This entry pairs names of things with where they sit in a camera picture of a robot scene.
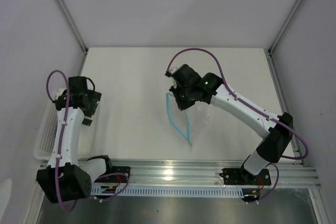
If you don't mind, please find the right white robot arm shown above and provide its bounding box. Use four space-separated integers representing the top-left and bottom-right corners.
166 64 293 184

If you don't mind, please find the clear zip top bag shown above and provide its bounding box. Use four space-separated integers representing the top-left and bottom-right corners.
165 92 210 147

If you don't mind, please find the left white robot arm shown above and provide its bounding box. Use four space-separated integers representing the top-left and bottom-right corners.
36 76 114 204

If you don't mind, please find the left aluminium frame post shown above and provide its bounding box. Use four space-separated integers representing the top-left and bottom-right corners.
54 0 88 54

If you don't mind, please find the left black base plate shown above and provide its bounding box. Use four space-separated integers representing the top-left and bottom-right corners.
104 166 131 184

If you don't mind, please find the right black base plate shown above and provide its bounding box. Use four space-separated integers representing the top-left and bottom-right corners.
219 168 271 186

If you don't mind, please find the aluminium mounting rail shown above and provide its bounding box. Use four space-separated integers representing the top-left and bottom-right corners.
111 159 321 189

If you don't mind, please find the right aluminium frame post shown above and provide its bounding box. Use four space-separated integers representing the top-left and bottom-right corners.
268 0 306 56

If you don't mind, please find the aluminium frame post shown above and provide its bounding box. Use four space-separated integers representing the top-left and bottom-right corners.
268 0 306 56
54 0 88 54

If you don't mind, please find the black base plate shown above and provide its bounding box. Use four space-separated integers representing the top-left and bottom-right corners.
219 168 271 186
104 166 131 184

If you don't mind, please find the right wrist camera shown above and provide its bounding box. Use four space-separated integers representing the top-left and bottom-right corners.
165 67 179 78

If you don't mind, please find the white perforated plastic basket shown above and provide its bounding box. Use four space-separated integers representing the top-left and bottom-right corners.
33 101 100 161

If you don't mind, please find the white slotted cable duct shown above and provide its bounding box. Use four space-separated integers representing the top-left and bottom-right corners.
91 185 244 198

